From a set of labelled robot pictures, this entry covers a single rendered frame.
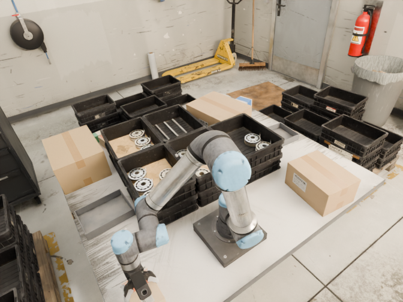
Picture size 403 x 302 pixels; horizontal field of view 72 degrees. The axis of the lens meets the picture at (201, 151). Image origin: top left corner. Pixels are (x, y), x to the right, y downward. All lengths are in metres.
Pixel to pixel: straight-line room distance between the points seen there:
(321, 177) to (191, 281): 0.83
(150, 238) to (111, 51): 3.99
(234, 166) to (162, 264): 0.73
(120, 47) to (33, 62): 1.23
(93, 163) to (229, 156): 1.16
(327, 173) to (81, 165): 1.40
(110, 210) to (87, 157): 0.36
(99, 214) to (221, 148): 1.02
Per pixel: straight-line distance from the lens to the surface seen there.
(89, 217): 1.72
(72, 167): 1.82
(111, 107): 3.12
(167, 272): 1.39
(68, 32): 4.58
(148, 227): 1.05
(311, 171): 1.61
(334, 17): 4.30
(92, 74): 4.77
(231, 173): 0.84
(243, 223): 1.11
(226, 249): 1.37
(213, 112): 2.01
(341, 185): 1.57
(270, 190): 1.69
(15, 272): 2.14
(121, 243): 1.01
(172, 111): 2.10
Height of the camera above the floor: 1.89
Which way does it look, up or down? 37 degrees down
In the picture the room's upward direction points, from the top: 5 degrees counter-clockwise
